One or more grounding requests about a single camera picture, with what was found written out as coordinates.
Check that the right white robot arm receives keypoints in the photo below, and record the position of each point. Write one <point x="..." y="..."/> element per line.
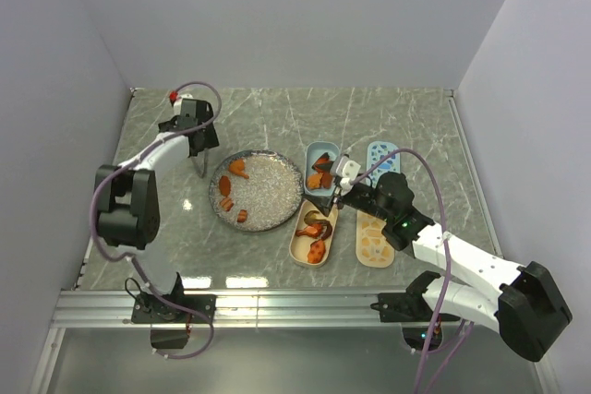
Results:
<point x="522" y="303"/>

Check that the beige patterned lid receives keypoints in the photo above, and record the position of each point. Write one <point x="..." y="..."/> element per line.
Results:
<point x="372" y="248"/>

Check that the aluminium frame rail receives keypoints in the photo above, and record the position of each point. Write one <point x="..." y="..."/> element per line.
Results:
<point x="244" y="308"/>

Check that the orange oval nugget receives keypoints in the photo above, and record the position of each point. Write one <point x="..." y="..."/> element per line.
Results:
<point x="224" y="186"/>

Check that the beige lunch box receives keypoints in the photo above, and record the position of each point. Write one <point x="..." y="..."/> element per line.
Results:
<point x="299" y="246"/>

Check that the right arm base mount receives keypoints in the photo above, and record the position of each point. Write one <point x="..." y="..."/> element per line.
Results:
<point x="409" y="309"/>

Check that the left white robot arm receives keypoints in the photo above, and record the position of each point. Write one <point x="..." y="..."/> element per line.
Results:
<point x="125" y="213"/>

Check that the blue lunch box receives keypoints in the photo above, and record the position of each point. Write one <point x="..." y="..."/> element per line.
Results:
<point x="314" y="151"/>

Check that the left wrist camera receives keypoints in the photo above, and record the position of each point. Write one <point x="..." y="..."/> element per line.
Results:
<point x="176" y="98"/>

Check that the orange fried cutlet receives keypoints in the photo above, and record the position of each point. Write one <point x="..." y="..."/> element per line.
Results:
<point x="314" y="181"/>

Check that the speckled round plate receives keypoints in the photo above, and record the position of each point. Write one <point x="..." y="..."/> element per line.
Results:
<point x="271" y="195"/>

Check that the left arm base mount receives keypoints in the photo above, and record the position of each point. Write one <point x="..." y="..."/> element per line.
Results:
<point x="172" y="317"/>

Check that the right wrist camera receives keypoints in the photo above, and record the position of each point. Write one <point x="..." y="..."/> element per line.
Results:
<point x="347" y="171"/>

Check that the dark glazed food piece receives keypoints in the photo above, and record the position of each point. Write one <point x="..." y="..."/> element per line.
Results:
<point x="314" y="217"/>

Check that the orange crab claw piece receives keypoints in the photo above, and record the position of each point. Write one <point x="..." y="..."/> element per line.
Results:
<point x="322" y="165"/>

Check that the orange drumstick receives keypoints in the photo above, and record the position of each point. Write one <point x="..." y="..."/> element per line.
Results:
<point x="313" y="231"/>

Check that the bacon piece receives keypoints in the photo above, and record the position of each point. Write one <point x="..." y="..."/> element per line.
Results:
<point x="241" y="216"/>
<point x="227" y="203"/>

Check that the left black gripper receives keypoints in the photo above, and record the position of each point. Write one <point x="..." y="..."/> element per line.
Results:
<point x="208" y="130"/>

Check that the blue patterned lid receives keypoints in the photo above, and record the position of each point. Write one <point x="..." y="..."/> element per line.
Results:
<point x="375" y="152"/>

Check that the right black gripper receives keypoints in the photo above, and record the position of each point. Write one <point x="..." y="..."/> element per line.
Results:
<point x="323" y="203"/>

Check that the red-brown meat slab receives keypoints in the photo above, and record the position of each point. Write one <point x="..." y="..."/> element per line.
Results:
<point x="326" y="180"/>

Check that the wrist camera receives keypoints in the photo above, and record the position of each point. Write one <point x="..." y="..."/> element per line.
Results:
<point x="347" y="171"/>
<point x="176" y="98"/>

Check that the spotted orange food piece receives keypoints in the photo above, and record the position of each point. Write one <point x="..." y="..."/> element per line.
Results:
<point x="316" y="252"/>

